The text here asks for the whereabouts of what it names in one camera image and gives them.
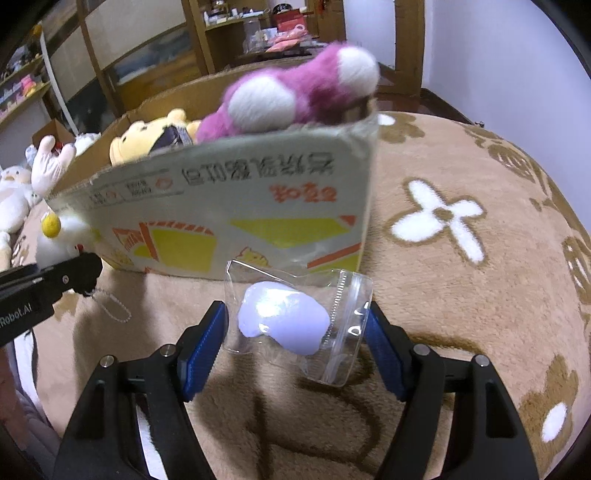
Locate yellow Pooh plush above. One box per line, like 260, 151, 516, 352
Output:
109, 108, 201, 166

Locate clear bag with purple puff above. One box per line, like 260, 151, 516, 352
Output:
224, 260, 374, 387

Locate pink white plush bear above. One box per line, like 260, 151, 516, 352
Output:
195, 43, 380, 143

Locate large white cat plush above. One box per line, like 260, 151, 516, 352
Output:
0, 166, 40, 271

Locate white rabbit plush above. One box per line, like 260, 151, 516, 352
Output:
31, 135, 76, 198

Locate small cardboard box by shelf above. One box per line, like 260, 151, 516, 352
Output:
32, 119, 75, 148

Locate white figurine shelf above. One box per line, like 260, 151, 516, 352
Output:
1, 22, 79, 135

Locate beige floral blanket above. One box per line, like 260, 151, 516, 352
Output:
16, 113, 590, 479

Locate wooden wardrobe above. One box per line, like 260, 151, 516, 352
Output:
42, 1, 204, 131

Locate open cardboard box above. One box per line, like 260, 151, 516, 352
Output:
48, 61, 378, 279

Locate small dark side table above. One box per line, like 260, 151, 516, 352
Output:
231, 44, 322, 67

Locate wooden corner shelf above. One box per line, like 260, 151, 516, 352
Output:
181, 0, 245, 76

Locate pink packets on table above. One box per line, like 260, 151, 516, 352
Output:
266, 24, 308, 53

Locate red gift box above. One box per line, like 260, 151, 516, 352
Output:
273, 9, 307, 32

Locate wooden door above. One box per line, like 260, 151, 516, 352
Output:
313, 0, 426, 98

